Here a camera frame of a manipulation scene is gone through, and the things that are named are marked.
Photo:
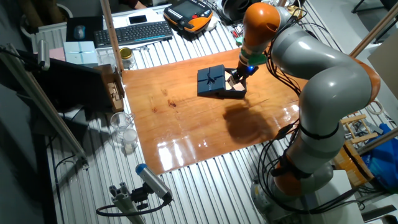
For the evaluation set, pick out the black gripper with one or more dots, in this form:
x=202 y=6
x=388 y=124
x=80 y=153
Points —
x=247 y=72

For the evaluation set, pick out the blue ribboned casing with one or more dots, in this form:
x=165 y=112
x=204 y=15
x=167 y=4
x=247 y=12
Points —
x=211 y=81

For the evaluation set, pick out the person's dark sleeved forearm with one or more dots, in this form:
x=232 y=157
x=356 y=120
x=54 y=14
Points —
x=127 y=2

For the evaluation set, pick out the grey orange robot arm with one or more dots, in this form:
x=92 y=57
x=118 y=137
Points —
x=326 y=87

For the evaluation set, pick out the dark blue gift box tray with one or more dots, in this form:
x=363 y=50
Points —
x=236 y=94

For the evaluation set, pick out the brown cardboard box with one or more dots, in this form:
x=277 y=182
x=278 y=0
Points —
x=116 y=93

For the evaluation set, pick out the white box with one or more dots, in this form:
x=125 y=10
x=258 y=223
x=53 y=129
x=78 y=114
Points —
x=339 y=183

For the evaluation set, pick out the light blue gift box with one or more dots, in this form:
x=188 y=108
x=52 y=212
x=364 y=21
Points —
x=81 y=53

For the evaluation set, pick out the pink box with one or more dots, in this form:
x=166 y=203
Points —
x=57 y=54

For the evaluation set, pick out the person's hand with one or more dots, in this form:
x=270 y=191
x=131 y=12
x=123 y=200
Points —
x=140 y=5

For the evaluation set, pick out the pale wooden cube block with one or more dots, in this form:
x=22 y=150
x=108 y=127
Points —
x=231 y=84
x=239 y=87
x=228 y=76

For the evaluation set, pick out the white oval device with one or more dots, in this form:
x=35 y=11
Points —
x=212 y=23

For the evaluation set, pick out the black filament spool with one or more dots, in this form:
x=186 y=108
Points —
x=231 y=11

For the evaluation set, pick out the orange black teach pendant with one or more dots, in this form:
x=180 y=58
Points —
x=186 y=12

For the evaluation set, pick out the brass metal object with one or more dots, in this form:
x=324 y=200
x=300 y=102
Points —
x=297 y=12

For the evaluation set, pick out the glossy wooden board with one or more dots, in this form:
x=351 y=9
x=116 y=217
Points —
x=143 y=93

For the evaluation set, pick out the glass jar gold lid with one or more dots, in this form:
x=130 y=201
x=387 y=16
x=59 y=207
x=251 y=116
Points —
x=127 y=59

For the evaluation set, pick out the black computer keyboard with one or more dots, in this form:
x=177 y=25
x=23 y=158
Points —
x=133 y=34

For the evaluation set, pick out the small wooden rack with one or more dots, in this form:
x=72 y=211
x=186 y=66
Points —
x=353 y=118

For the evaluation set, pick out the small clear plastic cup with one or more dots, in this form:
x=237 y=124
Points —
x=130 y=138

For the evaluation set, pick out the clear glass beaker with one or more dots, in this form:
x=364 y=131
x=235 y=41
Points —
x=119 y=123

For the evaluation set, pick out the clear plastic container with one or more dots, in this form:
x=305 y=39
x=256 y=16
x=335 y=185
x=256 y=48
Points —
x=105 y=57

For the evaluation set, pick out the white tape roll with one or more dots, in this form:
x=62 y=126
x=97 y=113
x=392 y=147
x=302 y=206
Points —
x=374 y=101

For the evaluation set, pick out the beige cardboard sheet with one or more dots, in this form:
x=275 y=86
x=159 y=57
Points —
x=387 y=62

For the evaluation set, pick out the black mouse pad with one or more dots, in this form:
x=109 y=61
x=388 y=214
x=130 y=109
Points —
x=93 y=25

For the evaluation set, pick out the blue plastic bag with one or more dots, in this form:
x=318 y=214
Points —
x=384 y=158

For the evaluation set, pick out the grey computer mouse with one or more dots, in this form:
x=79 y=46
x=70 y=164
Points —
x=79 y=32

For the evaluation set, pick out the black chair base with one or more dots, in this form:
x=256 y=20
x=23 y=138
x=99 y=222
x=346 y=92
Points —
x=390 y=3

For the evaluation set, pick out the black flat panel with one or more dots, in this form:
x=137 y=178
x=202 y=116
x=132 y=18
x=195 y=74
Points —
x=68 y=84

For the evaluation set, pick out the long aluminium beam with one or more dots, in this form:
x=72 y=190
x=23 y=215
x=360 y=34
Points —
x=46 y=107

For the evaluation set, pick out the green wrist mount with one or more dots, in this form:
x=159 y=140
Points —
x=256 y=59

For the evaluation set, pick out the wooden frame pole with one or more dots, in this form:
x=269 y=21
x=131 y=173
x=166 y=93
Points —
x=112 y=34
x=282 y=2
x=373 y=32
x=379 y=140

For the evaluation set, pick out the silver camera blue tip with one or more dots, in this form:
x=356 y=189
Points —
x=152 y=180

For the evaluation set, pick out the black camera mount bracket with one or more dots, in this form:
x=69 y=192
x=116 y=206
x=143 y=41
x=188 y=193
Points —
x=140 y=196

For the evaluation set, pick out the aluminium profile post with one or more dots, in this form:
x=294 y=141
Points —
x=122 y=199

